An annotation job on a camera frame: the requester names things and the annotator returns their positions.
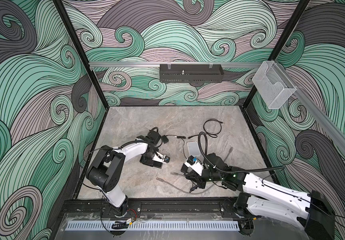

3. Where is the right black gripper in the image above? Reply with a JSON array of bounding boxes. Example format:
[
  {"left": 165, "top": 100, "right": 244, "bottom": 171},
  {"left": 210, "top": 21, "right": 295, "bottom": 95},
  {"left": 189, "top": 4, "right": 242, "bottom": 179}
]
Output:
[{"left": 184, "top": 166, "right": 225, "bottom": 190}]

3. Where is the white slotted cable duct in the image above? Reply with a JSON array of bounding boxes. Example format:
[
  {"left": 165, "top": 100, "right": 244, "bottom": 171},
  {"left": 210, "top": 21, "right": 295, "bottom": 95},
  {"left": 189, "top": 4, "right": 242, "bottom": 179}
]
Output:
[{"left": 65, "top": 221, "right": 240, "bottom": 232}]

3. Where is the black coiled cable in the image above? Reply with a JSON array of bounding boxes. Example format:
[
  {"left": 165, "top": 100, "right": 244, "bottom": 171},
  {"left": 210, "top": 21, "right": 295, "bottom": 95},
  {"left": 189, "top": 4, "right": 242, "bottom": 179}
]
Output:
[{"left": 187, "top": 118, "right": 224, "bottom": 140}]

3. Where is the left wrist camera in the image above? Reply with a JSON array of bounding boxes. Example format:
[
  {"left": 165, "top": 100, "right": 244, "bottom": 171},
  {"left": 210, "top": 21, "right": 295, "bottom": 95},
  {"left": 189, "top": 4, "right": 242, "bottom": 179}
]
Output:
[{"left": 152, "top": 152, "right": 170, "bottom": 163}]

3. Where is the black network switch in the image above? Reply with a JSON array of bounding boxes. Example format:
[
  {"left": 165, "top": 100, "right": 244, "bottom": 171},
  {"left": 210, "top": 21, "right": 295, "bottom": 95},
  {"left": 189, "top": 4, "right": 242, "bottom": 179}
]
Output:
[{"left": 142, "top": 159, "right": 162, "bottom": 169}]

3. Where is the clear plastic wall holder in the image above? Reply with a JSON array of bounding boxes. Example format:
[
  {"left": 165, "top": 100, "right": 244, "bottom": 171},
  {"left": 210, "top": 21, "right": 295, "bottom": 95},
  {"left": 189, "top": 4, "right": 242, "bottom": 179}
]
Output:
[{"left": 252, "top": 61, "right": 296, "bottom": 110}]

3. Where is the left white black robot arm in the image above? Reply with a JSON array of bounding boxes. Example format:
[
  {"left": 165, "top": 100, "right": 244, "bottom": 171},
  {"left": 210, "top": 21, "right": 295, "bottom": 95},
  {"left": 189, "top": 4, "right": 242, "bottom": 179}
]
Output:
[{"left": 85, "top": 127, "right": 169, "bottom": 216}]

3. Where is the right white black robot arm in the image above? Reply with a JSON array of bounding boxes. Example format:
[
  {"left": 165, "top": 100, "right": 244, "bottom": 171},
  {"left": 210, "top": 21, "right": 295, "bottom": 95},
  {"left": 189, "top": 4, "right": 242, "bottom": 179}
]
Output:
[{"left": 181, "top": 143, "right": 336, "bottom": 240}]

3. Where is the aluminium wall rail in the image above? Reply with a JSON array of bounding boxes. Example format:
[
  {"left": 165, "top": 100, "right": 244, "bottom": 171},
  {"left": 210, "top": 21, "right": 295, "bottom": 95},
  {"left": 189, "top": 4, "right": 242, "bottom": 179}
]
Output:
[{"left": 88, "top": 61, "right": 262, "bottom": 68}]

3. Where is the grey ethernet cable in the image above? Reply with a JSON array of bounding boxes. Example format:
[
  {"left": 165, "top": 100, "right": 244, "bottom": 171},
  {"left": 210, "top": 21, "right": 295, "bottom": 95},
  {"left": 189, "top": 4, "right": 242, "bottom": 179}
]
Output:
[{"left": 155, "top": 146, "right": 234, "bottom": 195}]

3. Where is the white network switch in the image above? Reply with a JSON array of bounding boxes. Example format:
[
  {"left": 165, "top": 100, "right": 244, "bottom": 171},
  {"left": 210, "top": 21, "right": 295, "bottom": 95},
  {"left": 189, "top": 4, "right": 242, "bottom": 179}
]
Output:
[{"left": 187, "top": 142, "right": 201, "bottom": 157}]

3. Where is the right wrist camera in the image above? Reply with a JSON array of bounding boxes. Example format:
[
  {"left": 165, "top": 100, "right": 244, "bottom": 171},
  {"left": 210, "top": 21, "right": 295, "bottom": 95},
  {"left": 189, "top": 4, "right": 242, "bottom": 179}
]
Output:
[{"left": 183, "top": 156, "right": 204, "bottom": 176}]

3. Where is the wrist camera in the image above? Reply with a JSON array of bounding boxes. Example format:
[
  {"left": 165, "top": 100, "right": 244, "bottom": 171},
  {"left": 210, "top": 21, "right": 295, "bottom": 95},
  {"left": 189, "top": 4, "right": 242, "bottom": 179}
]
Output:
[
  {"left": 152, "top": 152, "right": 170, "bottom": 163},
  {"left": 183, "top": 156, "right": 204, "bottom": 176}
]

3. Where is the black wall tray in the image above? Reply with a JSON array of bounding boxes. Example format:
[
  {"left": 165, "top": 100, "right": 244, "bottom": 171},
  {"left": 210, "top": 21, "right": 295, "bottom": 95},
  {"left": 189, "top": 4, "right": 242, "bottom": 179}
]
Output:
[{"left": 159, "top": 65, "right": 225, "bottom": 84}]

